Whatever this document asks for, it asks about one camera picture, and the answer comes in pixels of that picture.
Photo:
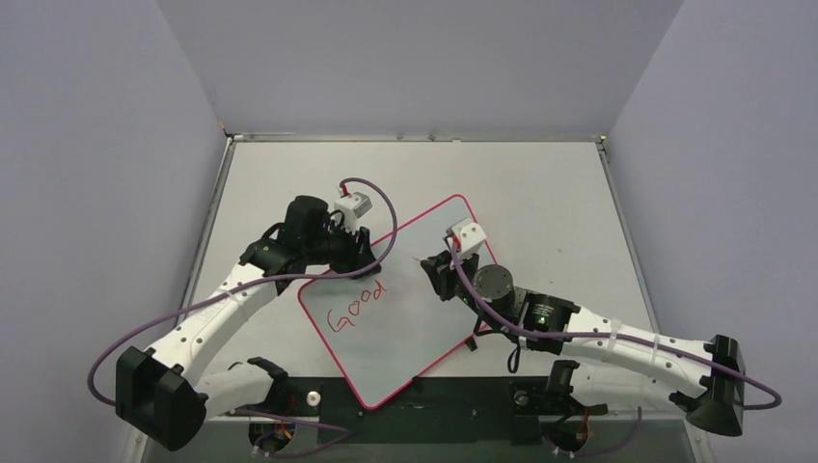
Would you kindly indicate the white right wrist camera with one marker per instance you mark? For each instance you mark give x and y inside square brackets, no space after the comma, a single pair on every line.
[467,236]

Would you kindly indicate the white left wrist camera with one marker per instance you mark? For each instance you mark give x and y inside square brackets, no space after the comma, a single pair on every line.
[349,209]

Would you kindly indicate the pink-framed whiteboard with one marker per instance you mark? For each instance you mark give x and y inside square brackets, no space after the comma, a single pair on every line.
[384,330]

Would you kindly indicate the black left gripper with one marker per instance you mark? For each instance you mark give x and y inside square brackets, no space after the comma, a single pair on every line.
[358,252]

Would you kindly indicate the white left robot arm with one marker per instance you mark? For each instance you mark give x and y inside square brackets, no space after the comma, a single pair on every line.
[163,390]

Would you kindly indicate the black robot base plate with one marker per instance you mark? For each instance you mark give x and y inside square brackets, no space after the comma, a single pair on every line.
[433,410]

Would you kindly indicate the aluminium table edge frame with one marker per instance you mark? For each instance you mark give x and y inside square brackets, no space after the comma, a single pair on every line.
[548,206]

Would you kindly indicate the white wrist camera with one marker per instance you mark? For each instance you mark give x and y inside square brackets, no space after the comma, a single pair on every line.
[467,236]
[349,209]

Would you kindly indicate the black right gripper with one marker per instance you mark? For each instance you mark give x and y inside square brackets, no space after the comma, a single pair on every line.
[449,275]

